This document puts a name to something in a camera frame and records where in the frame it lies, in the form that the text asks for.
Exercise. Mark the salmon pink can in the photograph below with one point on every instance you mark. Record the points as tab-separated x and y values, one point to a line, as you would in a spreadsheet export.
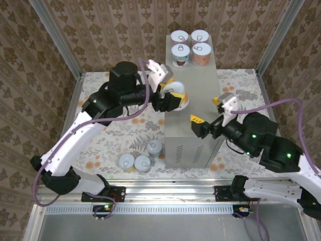
201	51

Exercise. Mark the pink fruit print can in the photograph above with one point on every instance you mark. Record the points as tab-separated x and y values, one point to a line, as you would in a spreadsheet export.
199	36
179	37

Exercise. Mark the silver lid food can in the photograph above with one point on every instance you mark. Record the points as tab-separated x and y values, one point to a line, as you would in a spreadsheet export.
142	162

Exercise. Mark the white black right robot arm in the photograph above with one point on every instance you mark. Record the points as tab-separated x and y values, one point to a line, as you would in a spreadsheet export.
270	190

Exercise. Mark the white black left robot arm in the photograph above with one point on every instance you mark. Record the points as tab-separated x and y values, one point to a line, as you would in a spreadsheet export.
70	140

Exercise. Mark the grey metal cabinet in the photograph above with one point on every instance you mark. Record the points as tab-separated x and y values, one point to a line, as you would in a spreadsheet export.
200	82

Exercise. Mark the floral print tablecloth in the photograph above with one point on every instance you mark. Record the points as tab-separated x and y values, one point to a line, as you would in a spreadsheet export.
113	140

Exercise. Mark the small controller board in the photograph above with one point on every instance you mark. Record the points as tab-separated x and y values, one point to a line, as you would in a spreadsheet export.
242	209
105	208

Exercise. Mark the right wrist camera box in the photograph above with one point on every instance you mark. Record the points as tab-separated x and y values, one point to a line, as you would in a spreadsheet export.
228	108

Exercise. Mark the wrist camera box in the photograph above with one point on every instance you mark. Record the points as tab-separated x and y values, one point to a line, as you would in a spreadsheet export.
228	108
154	75

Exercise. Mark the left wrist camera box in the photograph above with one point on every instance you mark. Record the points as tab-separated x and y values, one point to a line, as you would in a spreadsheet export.
154	75

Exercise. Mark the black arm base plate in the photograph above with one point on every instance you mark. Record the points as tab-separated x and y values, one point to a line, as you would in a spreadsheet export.
120	193
220	193

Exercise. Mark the aluminium frame post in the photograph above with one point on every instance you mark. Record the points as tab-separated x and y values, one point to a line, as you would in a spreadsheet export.
278	37
57	37

